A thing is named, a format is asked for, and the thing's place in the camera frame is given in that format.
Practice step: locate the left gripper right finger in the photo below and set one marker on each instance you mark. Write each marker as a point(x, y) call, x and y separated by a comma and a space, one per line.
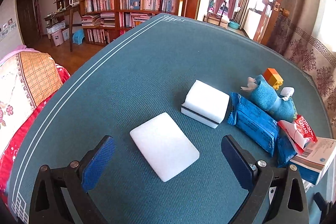
point(275, 195)

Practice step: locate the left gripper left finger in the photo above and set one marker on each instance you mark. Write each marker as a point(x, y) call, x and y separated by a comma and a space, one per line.
point(48, 204)

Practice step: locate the white blue cardboard box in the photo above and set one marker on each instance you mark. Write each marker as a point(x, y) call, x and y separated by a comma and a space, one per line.
point(315, 160)

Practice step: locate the red balloon glue packet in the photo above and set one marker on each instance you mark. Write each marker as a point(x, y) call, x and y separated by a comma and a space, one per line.
point(299, 133)

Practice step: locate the orange yellow toy brick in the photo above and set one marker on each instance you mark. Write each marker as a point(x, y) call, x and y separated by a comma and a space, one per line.
point(273, 78)

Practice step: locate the blue foil snack packet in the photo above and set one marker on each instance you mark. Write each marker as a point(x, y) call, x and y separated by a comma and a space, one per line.
point(254, 122)

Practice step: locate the rolled blue towel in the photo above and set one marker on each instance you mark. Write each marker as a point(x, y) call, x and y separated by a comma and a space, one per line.
point(278, 106)

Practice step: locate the thick white melamine sponge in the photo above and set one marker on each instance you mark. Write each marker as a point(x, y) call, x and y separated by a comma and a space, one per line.
point(205, 104)

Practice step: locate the floral bed quilt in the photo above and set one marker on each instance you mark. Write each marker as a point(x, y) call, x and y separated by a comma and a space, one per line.
point(29, 79)

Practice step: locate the teal table mat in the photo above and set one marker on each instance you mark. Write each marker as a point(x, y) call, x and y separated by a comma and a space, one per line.
point(146, 72)

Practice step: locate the blue plastic stool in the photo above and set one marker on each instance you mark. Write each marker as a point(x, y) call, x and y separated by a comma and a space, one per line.
point(78, 37)

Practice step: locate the patterned curtain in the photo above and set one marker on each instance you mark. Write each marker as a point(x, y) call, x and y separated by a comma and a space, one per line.
point(304, 33)

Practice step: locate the wooden side desk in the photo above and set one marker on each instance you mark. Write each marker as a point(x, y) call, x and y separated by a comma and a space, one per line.
point(67, 15)

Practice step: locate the wooden bookshelf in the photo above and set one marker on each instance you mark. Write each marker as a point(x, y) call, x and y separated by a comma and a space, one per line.
point(131, 3)

